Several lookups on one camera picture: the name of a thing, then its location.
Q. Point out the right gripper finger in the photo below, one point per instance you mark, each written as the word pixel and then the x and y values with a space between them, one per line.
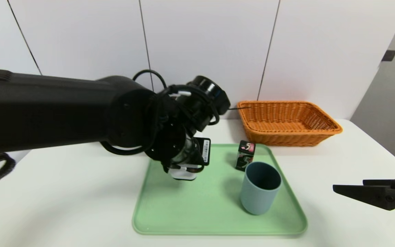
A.
pixel 381 181
pixel 372 195

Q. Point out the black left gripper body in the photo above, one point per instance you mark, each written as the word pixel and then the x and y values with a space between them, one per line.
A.
pixel 204 151

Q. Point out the white rectangular plastic case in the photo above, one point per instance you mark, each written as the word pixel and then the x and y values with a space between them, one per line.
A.
pixel 183 175

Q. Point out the black snack box pink print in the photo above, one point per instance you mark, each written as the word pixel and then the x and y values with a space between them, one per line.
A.
pixel 244 157

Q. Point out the blue-grey plastic cup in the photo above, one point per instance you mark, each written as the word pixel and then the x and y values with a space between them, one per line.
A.
pixel 258 200

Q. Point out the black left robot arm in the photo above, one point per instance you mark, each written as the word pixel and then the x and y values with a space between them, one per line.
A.
pixel 46 113

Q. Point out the orange wicker basket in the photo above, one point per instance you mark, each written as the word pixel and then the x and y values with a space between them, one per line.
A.
pixel 286 139

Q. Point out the light green plastic tray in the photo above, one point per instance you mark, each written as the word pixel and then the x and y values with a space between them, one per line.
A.
pixel 183 223

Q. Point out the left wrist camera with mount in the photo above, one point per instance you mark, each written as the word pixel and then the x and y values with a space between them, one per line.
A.
pixel 207 92

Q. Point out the black wall bracket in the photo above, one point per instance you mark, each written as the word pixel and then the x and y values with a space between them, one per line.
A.
pixel 388 56

